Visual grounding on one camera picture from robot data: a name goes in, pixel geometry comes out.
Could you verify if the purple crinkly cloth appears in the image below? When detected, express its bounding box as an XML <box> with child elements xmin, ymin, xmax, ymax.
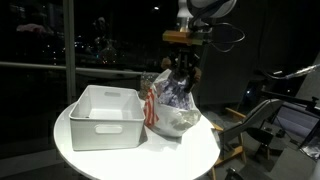
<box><xmin>155</xmin><ymin>78</ymin><xmax>192</xmax><ymax>111</ymax></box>

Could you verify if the wooden folding chair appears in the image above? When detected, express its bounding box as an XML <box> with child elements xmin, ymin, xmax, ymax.
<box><xmin>209</xmin><ymin>98</ymin><xmax>285</xmax><ymax>180</ymax></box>

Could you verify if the clear bag of snacks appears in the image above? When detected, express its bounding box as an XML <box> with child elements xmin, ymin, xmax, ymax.
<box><xmin>139</xmin><ymin>71</ymin><xmax>162</xmax><ymax>101</ymax></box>

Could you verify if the white plastic basket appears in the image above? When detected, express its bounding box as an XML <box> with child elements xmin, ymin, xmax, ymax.
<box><xmin>68</xmin><ymin>84</ymin><xmax>147</xmax><ymax>152</ymax></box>

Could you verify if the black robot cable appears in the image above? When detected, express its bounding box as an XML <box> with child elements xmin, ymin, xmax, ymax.
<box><xmin>196</xmin><ymin>21</ymin><xmax>247</xmax><ymax>54</ymax></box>

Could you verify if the metal window rail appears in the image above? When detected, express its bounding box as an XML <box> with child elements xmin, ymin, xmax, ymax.
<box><xmin>0</xmin><ymin>60</ymin><xmax>161</xmax><ymax>77</ymax></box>

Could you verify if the white plastic bag orange print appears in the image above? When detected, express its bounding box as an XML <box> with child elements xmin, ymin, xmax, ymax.
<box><xmin>143</xmin><ymin>68</ymin><xmax>203</xmax><ymax>138</ymax></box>

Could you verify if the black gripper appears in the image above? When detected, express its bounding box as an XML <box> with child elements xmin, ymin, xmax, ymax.
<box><xmin>170</xmin><ymin>44</ymin><xmax>198</xmax><ymax>93</ymax></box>

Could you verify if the grey window post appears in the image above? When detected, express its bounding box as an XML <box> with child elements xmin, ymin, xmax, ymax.
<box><xmin>62</xmin><ymin>0</ymin><xmax>78</xmax><ymax>105</ymax></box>

